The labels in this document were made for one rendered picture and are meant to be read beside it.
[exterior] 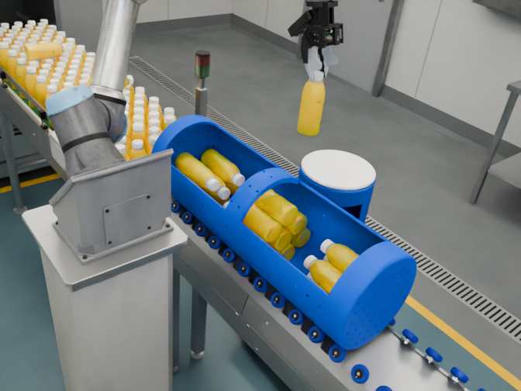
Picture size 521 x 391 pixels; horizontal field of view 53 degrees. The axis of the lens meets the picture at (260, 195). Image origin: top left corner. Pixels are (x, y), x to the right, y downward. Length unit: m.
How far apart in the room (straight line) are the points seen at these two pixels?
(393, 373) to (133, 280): 0.70
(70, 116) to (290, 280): 0.66
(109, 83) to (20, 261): 1.86
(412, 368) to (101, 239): 0.84
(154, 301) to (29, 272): 1.68
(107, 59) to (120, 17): 0.11
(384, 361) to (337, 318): 0.25
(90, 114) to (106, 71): 0.18
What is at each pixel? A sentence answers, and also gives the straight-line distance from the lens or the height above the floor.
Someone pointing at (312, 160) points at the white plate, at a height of 1.04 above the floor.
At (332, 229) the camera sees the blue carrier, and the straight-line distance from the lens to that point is 1.56.
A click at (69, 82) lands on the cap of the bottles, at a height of 1.08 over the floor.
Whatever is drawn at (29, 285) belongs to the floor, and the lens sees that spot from 2.99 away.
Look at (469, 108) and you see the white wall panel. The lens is 4.96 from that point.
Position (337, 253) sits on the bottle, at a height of 1.11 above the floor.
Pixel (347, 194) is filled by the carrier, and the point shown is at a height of 1.01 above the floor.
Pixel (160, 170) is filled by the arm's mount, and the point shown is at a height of 1.34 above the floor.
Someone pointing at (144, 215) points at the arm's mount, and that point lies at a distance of 1.30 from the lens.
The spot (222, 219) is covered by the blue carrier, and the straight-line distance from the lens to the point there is 1.48.
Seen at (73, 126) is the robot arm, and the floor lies 1.42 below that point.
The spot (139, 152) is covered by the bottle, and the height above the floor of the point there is 1.05.
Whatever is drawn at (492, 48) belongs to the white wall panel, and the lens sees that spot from 4.79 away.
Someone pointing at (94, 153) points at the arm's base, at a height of 1.37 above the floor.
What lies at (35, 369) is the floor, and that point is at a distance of 2.61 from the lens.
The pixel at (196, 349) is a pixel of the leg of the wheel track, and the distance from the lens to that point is 2.49.
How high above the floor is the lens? 2.00
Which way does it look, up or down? 34 degrees down
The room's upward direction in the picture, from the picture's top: 7 degrees clockwise
